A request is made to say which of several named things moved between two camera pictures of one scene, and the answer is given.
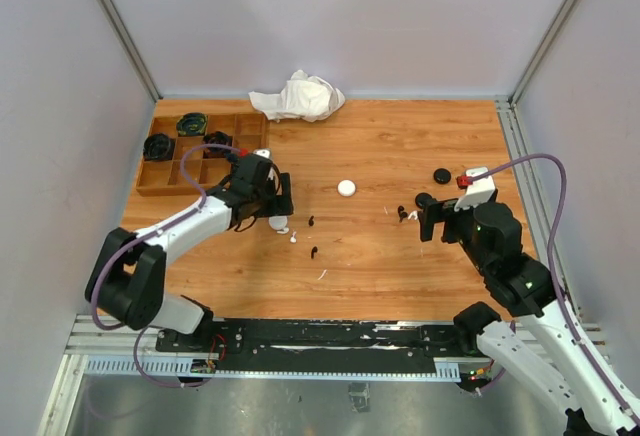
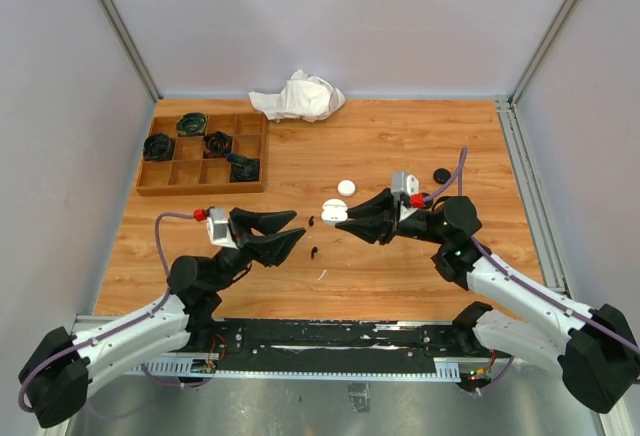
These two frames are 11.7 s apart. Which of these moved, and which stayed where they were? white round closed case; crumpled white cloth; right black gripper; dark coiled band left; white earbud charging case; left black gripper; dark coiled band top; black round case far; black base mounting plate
Moved: right black gripper; left black gripper; white earbud charging case
Stayed: dark coiled band left; white round closed case; black round case far; dark coiled band top; crumpled white cloth; black base mounting plate
